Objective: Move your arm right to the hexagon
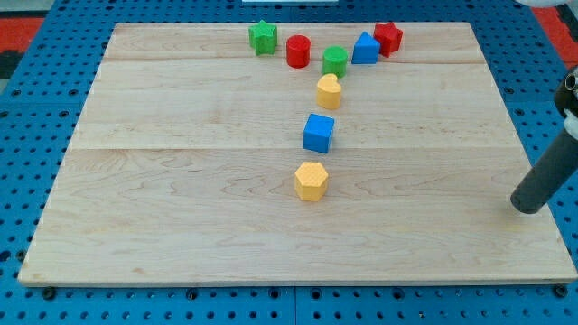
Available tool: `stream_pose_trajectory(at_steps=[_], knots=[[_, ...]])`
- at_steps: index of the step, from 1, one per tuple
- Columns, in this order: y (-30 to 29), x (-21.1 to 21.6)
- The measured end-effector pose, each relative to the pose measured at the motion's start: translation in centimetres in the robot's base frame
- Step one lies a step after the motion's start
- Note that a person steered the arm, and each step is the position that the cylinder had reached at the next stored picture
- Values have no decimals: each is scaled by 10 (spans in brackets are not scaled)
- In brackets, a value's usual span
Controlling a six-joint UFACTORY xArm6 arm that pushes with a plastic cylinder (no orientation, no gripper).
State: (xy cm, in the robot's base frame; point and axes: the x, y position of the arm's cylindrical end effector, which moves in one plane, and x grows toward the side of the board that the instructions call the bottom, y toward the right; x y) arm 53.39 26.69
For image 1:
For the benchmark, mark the yellow hexagon block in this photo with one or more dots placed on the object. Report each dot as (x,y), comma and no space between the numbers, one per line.
(311,181)

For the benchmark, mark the blue cube block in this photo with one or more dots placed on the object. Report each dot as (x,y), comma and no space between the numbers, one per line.
(317,133)

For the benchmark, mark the yellow heart block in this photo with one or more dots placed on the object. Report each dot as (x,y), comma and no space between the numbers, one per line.
(328,93)

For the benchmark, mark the wooden board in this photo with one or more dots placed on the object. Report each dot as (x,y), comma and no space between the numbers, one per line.
(180,171)

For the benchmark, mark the green cylinder block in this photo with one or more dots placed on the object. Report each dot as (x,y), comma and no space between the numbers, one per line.
(334,61)

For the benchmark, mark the red cylinder block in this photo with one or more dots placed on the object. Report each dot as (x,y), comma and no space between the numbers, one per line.
(298,51)

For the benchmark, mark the green star block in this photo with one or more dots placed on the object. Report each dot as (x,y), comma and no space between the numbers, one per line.
(263,38)

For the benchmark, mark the blue pentagon house block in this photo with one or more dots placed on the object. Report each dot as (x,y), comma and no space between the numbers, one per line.
(366,50)

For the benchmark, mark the red star block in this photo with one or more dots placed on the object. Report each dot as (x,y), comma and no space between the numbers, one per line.
(389,36)

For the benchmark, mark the blue perforated table mat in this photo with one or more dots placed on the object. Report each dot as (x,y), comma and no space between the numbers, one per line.
(43,98)

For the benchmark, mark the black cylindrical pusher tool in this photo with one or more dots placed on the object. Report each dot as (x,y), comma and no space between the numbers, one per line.
(556,165)

